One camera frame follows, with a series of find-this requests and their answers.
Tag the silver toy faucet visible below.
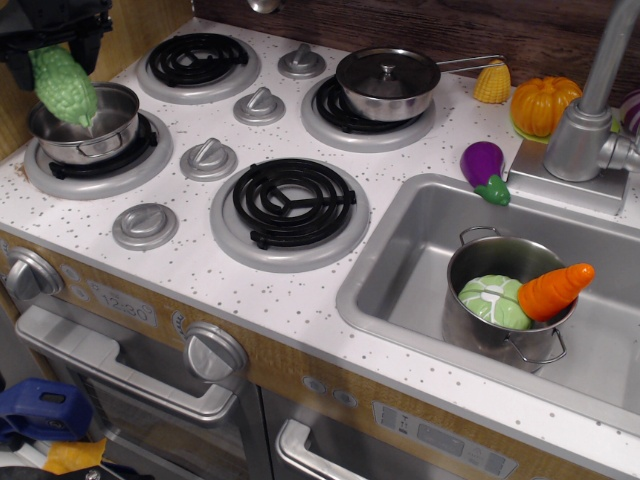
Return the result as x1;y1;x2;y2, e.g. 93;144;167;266
507;1;639;215

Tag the lidded steel frying pan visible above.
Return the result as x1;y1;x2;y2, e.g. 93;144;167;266
335;47;506;122

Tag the grey stove knob front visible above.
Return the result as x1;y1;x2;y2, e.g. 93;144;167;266
112;203;179;251

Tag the green bumpy toy squash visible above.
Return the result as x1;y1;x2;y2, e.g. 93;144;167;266
28;45;98;128

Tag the orange toy carrot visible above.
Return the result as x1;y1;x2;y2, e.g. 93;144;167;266
517;263;595;322

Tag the left oven dial knob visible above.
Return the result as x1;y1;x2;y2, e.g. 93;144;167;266
6;247;64;301

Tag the front right black burner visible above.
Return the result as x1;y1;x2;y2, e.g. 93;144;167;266
210;158;369;273

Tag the green toy cabbage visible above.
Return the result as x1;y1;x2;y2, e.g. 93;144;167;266
458;275;532;331

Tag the blue clamp tool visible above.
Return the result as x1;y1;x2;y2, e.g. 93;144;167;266
1;378;94;442

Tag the grey stove knob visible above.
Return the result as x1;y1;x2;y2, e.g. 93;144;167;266
277;43;326;80
233;87;286;126
112;203;179;251
180;138;238;182

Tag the silver dishwasher door handle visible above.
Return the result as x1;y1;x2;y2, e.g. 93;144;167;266
276;419;359;480

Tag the yellow cloth scrap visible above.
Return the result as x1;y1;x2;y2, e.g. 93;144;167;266
43;439;107;475

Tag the grey stove knob middle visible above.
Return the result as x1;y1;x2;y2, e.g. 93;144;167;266
180;138;238;182

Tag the back right black burner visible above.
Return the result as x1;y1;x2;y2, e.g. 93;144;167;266
300;76;436;153

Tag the orange toy pumpkin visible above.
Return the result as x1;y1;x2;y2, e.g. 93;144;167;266
510;77;583;137

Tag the green plate under pumpkin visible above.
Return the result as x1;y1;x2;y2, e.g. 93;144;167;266
510;117;621;144

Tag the front left black burner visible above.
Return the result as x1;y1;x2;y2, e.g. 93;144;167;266
23;111;173;200

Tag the right oven dial knob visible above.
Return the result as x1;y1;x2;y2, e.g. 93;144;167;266
183;322;248;383

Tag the steel pot in sink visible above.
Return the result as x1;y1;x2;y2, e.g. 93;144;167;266
442;226;577;373

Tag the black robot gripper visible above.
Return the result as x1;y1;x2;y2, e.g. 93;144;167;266
1;0;113;91

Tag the oven dial knob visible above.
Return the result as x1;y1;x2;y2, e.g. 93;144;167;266
6;247;64;301
183;322;248;383

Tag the silver oven door handle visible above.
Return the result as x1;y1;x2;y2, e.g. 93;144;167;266
16;306;237;425

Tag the purple toy eggplant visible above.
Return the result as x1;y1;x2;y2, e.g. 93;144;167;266
460;141;511;206

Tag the grey stove knob centre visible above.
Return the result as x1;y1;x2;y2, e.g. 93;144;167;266
233;87;286;126

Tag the yellow toy corn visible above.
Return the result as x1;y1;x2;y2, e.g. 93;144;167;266
473;59;511;104

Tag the steel pot on stove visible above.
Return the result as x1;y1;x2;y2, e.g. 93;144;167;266
28;82;140;165

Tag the grey stove knob back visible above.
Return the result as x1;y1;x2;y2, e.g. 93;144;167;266
277;43;326;80

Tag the purple toy onion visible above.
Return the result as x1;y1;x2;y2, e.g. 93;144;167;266
620;89;640;135

